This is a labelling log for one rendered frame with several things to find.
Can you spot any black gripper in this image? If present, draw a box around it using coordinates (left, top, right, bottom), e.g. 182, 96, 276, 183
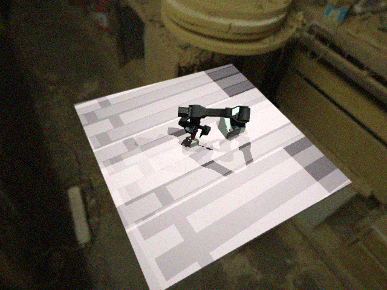
178, 117, 211, 138

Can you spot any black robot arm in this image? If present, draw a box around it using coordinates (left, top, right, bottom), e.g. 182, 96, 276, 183
178, 105, 251, 135

